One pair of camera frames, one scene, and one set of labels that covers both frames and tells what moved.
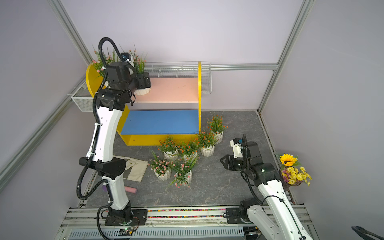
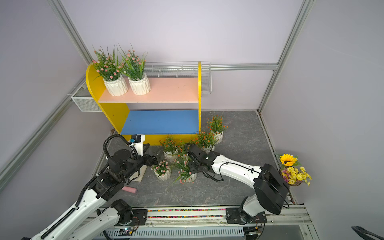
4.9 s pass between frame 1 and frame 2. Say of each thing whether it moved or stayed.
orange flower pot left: stayed
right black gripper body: moved
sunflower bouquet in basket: stayed
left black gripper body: moved
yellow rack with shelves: stayed
